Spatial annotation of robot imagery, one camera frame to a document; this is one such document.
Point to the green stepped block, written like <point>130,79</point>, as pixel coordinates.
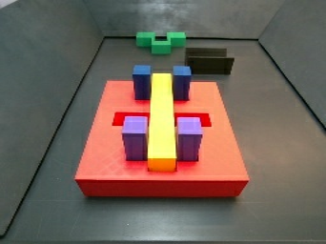
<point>146,40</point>

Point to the red base board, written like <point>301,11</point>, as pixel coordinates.
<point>107,175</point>

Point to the right purple block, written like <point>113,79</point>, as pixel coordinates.
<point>189,138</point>

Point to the purple block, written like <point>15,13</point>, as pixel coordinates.
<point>189,138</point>
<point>134,136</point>

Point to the left purple block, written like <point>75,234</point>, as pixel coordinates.
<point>134,136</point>

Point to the yellow long bar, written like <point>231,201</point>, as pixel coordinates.
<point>162,145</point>

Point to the right dark blue block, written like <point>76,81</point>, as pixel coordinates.
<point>182,80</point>

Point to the dark blue block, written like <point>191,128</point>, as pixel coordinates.
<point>182,80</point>
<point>141,77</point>

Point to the left dark blue block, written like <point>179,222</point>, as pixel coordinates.
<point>141,77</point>

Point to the black fixture bracket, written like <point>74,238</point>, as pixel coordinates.
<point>209,61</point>

